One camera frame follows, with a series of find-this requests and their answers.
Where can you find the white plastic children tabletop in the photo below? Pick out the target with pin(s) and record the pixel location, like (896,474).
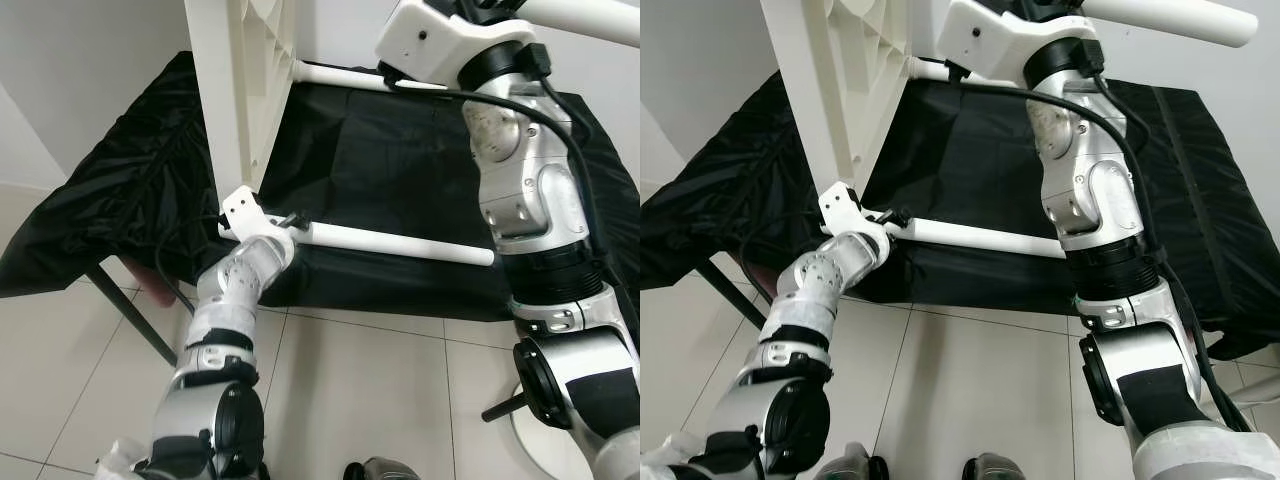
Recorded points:
(225,100)
(810,100)

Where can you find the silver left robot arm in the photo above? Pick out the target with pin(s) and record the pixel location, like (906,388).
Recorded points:
(830,280)
(230,290)

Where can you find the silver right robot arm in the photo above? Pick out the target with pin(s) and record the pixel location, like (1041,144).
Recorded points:
(1090,190)
(520,190)

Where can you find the black cloth table cover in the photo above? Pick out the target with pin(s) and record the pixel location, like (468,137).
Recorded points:
(400,160)
(960,160)

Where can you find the pink cushion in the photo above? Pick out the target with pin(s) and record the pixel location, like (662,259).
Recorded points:
(765,280)
(155,290)

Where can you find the grey left robot foot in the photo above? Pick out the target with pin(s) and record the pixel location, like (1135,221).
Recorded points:
(852,465)

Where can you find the grey robot foot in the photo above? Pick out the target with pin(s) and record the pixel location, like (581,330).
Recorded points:
(996,468)
(852,465)
(382,470)

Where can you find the grey right robot foot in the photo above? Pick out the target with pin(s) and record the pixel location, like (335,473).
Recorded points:
(382,470)
(996,468)

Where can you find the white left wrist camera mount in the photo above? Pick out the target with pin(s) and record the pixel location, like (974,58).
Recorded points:
(840,205)
(240,208)

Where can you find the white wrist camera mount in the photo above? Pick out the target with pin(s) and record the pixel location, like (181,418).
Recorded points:
(240,208)
(430,40)
(990,40)
(840,205)

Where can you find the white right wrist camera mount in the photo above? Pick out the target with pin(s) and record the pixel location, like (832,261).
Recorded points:
(990,40)
(430,40)

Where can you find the black metal frame bar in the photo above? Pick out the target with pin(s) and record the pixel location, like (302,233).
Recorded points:
(130,315)
(735,295)
(505,407)

